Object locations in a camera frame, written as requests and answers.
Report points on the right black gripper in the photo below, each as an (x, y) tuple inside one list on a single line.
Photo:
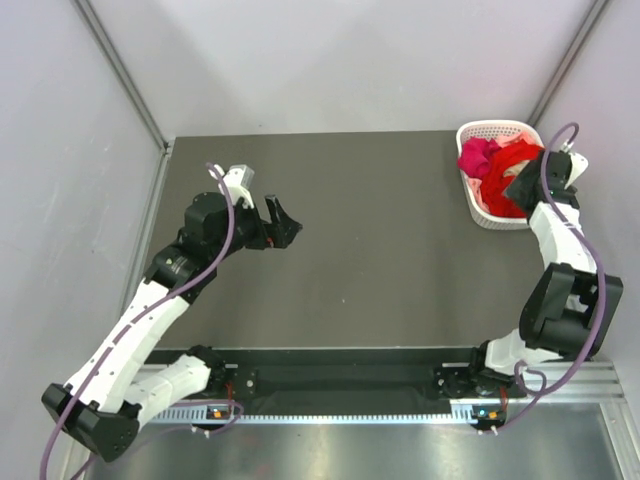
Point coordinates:
[(516, 189)]

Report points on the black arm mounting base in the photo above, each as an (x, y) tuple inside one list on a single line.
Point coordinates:
[(350, 381)]

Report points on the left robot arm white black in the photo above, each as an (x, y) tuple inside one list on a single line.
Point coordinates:
[(102, 406)]

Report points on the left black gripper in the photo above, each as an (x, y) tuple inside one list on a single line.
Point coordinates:
[(277, 234)]

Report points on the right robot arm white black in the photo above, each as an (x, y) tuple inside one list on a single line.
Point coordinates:
[(571, 305)]

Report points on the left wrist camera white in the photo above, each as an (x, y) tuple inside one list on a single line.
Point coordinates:
[(238, 180)]

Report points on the magenta t shirt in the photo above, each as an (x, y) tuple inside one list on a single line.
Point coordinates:
[(475, 157)]

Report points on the red t shirt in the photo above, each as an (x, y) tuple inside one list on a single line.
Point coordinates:
[(495, 181)]

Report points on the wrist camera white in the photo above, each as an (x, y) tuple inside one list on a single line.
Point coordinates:
[(238, 180), (579, 163)]

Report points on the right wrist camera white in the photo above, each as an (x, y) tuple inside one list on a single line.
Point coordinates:
[(579, 163)]

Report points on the pink t shirt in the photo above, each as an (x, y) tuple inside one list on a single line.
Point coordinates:
[(503, 141)]

